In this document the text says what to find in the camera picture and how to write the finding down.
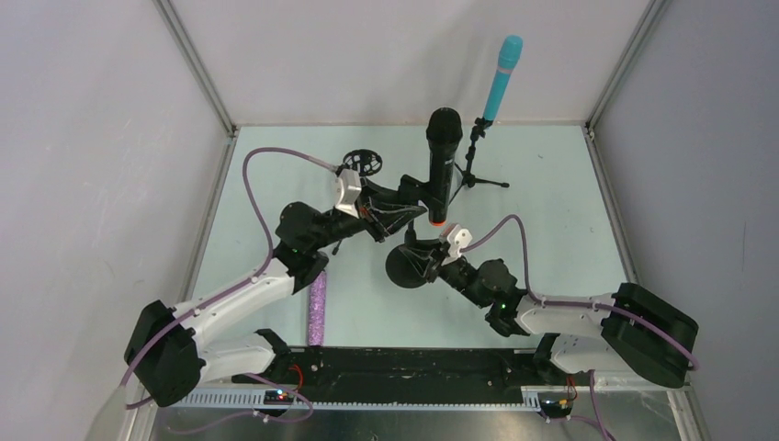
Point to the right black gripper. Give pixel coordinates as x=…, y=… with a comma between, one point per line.
x=434, y=260

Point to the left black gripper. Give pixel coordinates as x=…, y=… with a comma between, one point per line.
x=378, y=208

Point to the shock mount tripod stand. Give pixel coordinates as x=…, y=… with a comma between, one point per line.
x=364, y=161

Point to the black microphone orange tip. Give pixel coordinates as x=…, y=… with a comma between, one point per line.
x=443, y=134

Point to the purple glitter microphone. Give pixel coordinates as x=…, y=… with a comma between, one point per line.
x=316, y=310

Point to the light blue microphone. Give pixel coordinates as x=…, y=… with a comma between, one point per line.
x=508, y=57

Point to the round base mic stand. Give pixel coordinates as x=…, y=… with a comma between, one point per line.
x=393, y=261

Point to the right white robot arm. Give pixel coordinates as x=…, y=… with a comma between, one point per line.
x=629, y=331

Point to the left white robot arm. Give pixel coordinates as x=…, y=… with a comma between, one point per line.
x=174, y=349

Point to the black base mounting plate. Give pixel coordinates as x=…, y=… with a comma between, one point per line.
x=382, y=375

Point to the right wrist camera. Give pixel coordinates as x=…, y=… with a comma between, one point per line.
x=459, y=239

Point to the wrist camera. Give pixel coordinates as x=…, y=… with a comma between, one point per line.
x=459, y=239
x=348, y=189

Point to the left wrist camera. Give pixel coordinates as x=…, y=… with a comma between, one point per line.
x=348, y=189

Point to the slotted cable duct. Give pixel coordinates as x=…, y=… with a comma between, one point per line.
x=261, y=399

